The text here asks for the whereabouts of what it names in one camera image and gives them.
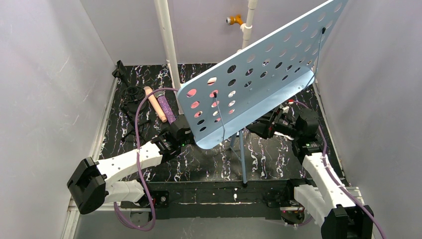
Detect blue tripod music stand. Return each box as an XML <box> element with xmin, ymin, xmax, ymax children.
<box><xmin>171</xmin><ymin>0</ymin><xmax>347</xmax><ymax>182</ymax></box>

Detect pink paper sheet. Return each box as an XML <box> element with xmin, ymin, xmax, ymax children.
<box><xmin>187</xmin><ymin>89</ymin><xmax>236</xmax><ymax>125</ymax></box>

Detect pink toy microphone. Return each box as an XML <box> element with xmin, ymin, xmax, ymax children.
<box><xmin>144</xmin><ymin>86</ymin><xmax>167</xmax><ymax>122</ymax></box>

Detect black round-base microphone stand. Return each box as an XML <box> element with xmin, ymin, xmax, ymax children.
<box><xmin>112</xmin><ymin>60</ymin><xmax>146</xmax><ymax>115</ymax></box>

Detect black tripod shock-mount stand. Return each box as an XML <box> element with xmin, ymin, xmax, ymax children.
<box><xmin>119</xmin><ymin>86</ymin><xmax>146</xmax><ymax>142</ymax></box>

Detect purple glitter microphone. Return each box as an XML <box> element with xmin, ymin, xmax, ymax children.
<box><xmin>154</xmin><ymin>91</ymin><xmax>176</xmax><ymax>124</ymax></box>

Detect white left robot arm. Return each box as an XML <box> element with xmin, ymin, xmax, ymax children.
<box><xmin>67</xmin><ymin>115</ymin><xmax>194</xmax><ymax>215</ymax></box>

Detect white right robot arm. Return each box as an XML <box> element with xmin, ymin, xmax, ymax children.
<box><xmin>246</xmin><ymin>108</ymin><xmax>373</xmax><ymax>239</ymax></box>

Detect silver open-end wrench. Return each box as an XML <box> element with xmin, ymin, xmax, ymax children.
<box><xmin>274</xmin><ymin>131</ymin><xmax>294</xmax><ymax>141</ymax></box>

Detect orange pipe valve fitting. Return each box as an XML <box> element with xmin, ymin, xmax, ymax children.
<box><xmin>225</xmin><ymin>14</ymin><xmax>244</xmax><ymax>25</ymax></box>

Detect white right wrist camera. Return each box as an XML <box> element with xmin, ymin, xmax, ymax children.
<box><xmin>279</xmin><ymin>99</ymin><xmax>294</xmax><ymax>114</ymax></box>

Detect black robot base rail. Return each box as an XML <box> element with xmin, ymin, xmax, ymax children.
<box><xmin>148</xmin><ymin>179</ymin><xmax>316</xmax><ymax>220</ymax></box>

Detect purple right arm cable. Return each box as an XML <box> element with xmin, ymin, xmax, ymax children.
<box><xmin>290</xmin><ymin>100</ymin><xmax>388</xmax><ymax>239</ymax></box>

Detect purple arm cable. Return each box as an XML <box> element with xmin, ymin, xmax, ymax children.
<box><xmin>290</xmin><ymin>100</ymin><xmax>388</xmax><ymax>239</ymax></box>
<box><xmin>113</xmin><ymin>88</ymin><xmax>180</xmax><ymax>232</ymax></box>

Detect white PVC pipe frame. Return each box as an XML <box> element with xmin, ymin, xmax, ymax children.
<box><xmin>154</xmin><ymin>0</ymin><xmax>258</xmax><ymax>115</ymax></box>

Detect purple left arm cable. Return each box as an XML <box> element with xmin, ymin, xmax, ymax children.
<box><xmin>113</xmin><ymin>88</ymin><xmax>180</xmax><ymax>232</ymax></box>

